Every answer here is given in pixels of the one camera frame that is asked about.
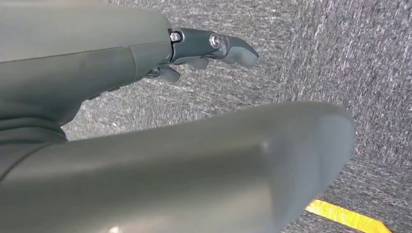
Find yellow floor tape square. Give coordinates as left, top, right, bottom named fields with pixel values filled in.
left=305, top=199, right=393, bottom=233

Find robot left arm ribbed sleeve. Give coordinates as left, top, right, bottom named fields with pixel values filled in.
left=0, top=117, right=68, bottom=183

